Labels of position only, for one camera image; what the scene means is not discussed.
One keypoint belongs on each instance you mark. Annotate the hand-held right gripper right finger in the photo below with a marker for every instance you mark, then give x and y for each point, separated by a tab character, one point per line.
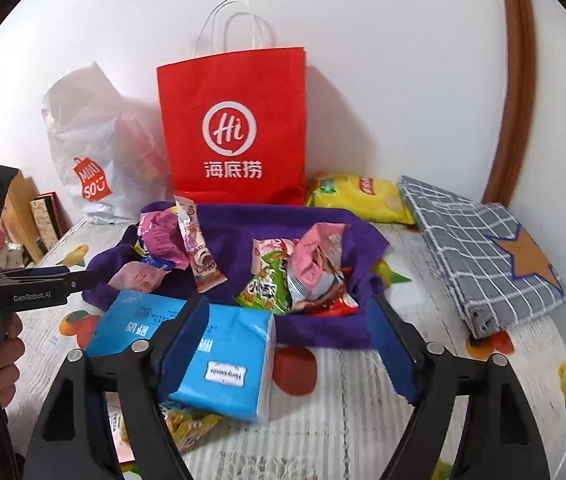
393	350

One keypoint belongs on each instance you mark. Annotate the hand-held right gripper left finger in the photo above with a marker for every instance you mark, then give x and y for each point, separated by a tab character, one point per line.
183	345

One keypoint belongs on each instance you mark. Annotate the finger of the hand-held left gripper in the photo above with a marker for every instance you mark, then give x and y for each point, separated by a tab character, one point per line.
38	273
23	296

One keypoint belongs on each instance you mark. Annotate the pink and yellow snack packet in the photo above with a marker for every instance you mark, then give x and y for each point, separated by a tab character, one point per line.
160	237

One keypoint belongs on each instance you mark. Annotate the white pink lychee candy packet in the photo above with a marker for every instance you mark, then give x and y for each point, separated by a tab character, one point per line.
313	260

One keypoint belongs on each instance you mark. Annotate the patterned book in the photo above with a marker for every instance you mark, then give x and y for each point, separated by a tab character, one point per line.
48	220

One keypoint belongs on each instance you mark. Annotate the blue tissue pack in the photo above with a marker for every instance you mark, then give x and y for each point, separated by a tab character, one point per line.
238	345

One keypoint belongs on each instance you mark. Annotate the red snack packet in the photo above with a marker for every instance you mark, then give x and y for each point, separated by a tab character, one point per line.
335	305

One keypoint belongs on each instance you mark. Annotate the fruit printed tablecloth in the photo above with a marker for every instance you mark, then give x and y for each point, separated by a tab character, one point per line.
343	410

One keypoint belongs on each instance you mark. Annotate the light pink small packet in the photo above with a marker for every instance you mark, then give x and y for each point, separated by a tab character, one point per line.
138	276

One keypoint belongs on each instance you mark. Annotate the small blue snack packet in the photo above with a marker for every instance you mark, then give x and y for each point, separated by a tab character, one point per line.
163	263

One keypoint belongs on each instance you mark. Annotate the long pink snack bar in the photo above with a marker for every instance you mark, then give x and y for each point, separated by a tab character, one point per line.
198	250

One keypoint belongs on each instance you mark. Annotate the green snack packet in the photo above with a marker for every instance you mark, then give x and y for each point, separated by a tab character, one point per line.
263	290

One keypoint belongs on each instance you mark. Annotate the white pink flat packet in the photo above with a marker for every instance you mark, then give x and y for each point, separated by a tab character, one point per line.
118	430

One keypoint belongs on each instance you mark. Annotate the purple towel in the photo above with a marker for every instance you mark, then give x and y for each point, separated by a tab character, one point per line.
233	230

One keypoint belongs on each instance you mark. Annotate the grey checked fabric box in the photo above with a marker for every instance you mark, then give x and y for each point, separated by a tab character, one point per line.
463	245

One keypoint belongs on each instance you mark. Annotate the white plastic bag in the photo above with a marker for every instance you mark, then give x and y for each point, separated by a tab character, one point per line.
78	135

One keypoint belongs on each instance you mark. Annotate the pink white snack packet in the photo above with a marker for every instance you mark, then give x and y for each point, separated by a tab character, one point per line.
273	247

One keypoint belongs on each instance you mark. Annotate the yellow chip bag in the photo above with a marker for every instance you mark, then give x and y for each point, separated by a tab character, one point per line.
363	200

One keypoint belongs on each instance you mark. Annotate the red paper bag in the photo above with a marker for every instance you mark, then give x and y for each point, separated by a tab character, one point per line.
263	100

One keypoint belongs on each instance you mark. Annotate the brown wooden door frame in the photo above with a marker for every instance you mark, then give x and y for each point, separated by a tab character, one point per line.
518	85

